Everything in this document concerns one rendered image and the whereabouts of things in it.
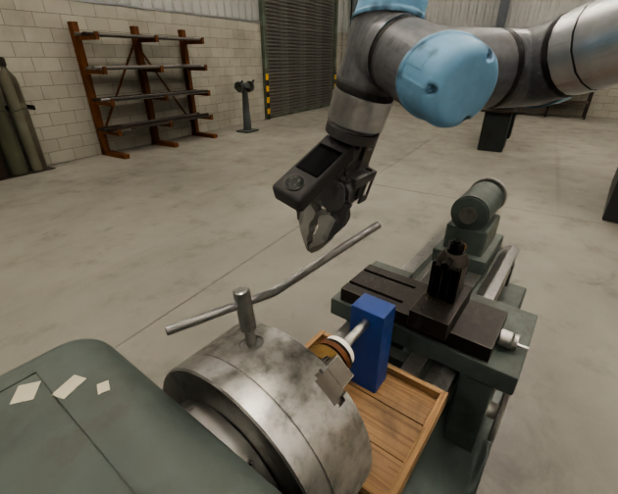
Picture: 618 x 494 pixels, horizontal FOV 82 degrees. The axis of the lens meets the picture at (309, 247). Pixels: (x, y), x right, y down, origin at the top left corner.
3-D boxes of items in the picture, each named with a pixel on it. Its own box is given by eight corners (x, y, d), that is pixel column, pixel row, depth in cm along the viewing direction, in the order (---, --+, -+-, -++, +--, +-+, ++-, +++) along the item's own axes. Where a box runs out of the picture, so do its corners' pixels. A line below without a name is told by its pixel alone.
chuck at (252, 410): (332, 609, 47) (304, 439, 35) (190, 479, 66) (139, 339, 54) (346, 582, 49) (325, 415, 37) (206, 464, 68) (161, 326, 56)
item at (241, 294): (250, 367, 50) (235, 295, 45) (244, 359, 51) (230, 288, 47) (265, 361, 51) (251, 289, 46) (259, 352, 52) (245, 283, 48)
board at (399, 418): (387, 519, 63) (390, 508, 61) (245, 412, 82) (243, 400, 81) (445, 404, 84) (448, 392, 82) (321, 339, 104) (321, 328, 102)
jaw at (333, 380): (293, 427, 54) (334, 410, 46) (273, 400, 55) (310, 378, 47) (334, 381, 62) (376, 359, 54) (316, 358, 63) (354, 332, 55)
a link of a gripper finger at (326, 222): (339, 250, 61) (357, 205, 56) (320, 264, 57) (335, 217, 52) (326, 240, 63) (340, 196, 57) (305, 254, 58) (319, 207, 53)
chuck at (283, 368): (346, 581, 49) (325, 414, 37) (206, 464, 68) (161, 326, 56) (377, 522, 56) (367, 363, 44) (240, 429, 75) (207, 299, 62)
